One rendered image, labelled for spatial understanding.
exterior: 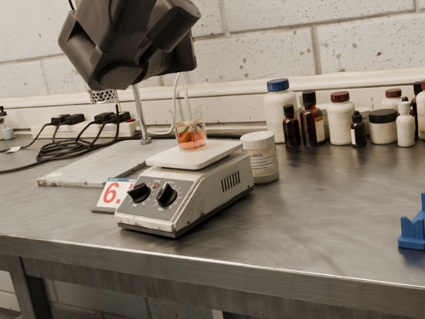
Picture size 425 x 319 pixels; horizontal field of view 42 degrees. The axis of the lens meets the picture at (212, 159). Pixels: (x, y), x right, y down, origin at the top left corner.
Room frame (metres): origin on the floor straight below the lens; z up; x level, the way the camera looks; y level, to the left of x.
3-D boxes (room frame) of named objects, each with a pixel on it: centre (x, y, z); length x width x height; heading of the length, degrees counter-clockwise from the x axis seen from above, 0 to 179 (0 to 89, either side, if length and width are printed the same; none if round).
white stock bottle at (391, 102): (1.09, -0.38, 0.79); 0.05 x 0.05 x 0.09
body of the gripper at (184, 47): (0.77, 0.06, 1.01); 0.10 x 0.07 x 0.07; 72
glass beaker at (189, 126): (0.89, 0.03, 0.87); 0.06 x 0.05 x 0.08; 126
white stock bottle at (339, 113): (1.08, -0.27, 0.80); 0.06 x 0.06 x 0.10
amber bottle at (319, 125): (1.10, -0.21, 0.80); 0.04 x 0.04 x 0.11
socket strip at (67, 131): (1.60, 0.35, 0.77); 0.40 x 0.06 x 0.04; 56
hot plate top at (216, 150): (0.87, 0.03, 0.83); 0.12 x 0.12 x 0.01; 48
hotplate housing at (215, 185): (0.85, 0.04, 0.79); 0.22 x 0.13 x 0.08; 138
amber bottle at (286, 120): (1.12, -0.17, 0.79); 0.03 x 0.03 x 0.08
